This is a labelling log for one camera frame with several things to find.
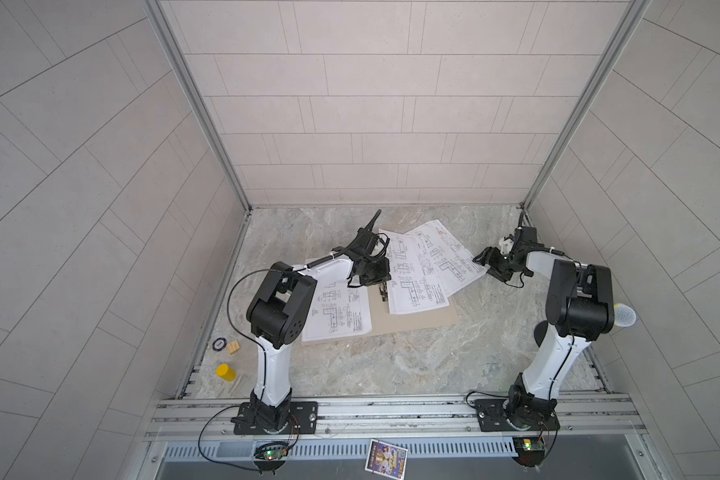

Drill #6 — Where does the printed drawing sheet top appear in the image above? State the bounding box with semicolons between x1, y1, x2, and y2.
301;282;372;343

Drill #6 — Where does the printed drawing sheet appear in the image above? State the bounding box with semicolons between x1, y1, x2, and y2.
301;282;372;343
381;230;449;315

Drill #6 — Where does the beige cardboard folder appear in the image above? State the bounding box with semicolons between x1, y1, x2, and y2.
297;255;458;345

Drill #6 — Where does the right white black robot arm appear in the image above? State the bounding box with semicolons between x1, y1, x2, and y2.
464;213;615;432

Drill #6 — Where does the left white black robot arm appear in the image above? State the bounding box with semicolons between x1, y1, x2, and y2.
231;210;391;435

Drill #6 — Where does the stack of printed sheets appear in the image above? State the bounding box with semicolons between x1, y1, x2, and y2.
407;220;486;297

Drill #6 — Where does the blue yellow toy microphone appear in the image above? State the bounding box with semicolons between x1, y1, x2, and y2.
614;303;638;328

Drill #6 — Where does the small wooden block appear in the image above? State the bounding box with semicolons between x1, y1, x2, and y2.
227;340;240;355

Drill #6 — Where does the yellow cylinder block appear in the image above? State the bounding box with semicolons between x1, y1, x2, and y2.
215;363;237;382

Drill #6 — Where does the right circuit board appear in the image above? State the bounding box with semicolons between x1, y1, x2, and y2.
512;437;547;468

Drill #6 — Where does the colourful picture card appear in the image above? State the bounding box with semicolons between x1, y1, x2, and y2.
364;439;409;480

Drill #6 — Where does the left green circuit board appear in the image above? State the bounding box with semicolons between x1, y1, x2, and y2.
253;441;289;462

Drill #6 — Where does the purple ring token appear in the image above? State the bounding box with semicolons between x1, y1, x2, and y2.
212;337;227;352

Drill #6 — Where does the aluminium mounting rail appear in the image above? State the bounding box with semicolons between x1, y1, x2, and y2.
145;392;646;441

